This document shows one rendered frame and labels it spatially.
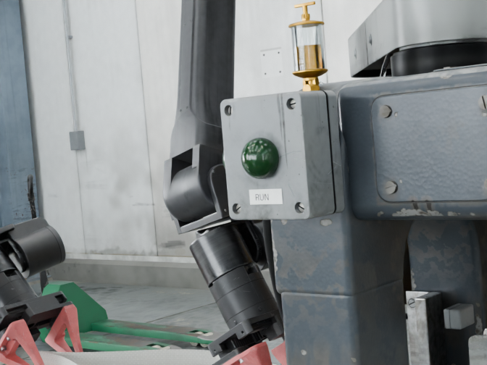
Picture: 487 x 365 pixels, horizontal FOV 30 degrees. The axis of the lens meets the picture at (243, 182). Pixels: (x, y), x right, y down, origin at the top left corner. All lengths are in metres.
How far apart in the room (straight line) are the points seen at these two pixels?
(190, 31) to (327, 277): 0.43
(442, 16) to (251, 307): 0.36
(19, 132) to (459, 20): 8.61
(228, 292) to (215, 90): 0.22
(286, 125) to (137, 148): 7.71
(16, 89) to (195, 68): 8.32
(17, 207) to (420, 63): 8.55
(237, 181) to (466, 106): 0.17
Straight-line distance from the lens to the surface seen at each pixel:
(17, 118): 9.27
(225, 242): 0.95
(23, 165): 9.28
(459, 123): 0.63
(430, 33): 0.77
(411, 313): 0.90
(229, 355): 0.91
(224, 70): 1.02
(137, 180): 8.37
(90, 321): 6.46
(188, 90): 1.00
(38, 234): 1.28
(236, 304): 0.94
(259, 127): 0.66
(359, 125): 0.67
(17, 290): 1.22
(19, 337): 1.17
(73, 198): 9.08
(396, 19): 0.79
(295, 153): 0.64
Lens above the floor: 1.30
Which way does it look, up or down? 3 degrees down
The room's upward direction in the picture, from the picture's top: 5 degrees counter-clockwise
